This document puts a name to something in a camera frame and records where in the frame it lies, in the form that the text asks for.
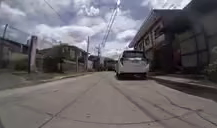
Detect white car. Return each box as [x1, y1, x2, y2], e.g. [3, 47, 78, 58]
[114, 49, 150, 81]

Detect grey concrete road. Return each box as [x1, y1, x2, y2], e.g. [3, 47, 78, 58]
[0, 70, 217, 128]

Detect dark two-storey building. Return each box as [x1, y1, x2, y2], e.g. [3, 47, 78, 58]
[37, 43, 89, 73]

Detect concrete pavement with kerb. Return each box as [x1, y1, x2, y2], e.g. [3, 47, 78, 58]
[0, 68, 95, 92]

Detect dark walled building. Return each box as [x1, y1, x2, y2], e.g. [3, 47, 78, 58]
[174, 0, 217, 76]

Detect overhead wires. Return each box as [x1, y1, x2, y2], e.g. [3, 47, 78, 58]
[42, 0, 122, 49]

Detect concrete post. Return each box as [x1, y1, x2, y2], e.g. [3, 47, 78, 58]
[28, 35, 39, 74]

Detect grey wall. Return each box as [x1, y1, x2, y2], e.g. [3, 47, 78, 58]
[0, 35, 30, 71]

